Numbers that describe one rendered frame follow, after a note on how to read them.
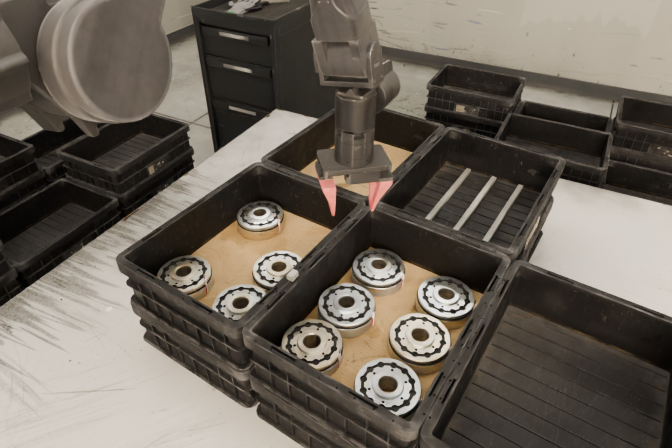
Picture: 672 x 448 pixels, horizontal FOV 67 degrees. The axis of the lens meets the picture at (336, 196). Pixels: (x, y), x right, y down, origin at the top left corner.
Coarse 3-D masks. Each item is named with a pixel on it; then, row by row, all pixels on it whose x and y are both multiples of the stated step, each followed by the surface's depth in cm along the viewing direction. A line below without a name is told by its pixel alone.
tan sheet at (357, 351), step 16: (416, 272) 102; (416, 288) 99; (384, 304) 96; (400, 304) 96; (384, 320) 92; (368, 336) 90; (384, 336) 90; (352, 352) 87; (368, 352) 87; (384, 352) 87; (352, 368) 84; (352, 384) 82
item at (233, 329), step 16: (240, 176) 113; (288, 176) 113; (336, 192) 108; (192, 208) 103; (144, 240) 96; (128, 272) 90; (144, 272) 89; (288, 272) 88; (160, 288) 85; (176, 288) 85; (272, 288) 85; (176, 304) 85; (192, 304) 82; (256, 304) 82; (208, 320) 81; (224, 320) 80; (240, 320) 80; (240, 336) 80
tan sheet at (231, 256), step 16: (288, 224) 115; (304, 224) 115; (224, 240) 110; (240, 240) 110; (256, 240) 110; (272, 240) 110; (288, 240) 110; (304, 240) 110; (320, 240) 110; (208, 256) 106; (224, 256) 106; (240, 256) 106; (256, 256) 106; (304, 256) 106; (224, 272) 102; (240, 272) 102; (224, 288) 99; (208, 304) 96
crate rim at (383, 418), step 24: (360, 216) 101; (336, 240) 95; (456, 240) 95; (312, 264) 90; (504, 264) 90; (288, 288) 85; (264, 312) 81; (480, 312) 81; (288, 360) 74; (456, 360) 74; (312, 384) 73; (336, 384) 71; (432, 384) 71; (360, 408) 68; (384, 408) 68; (408, 432) 65
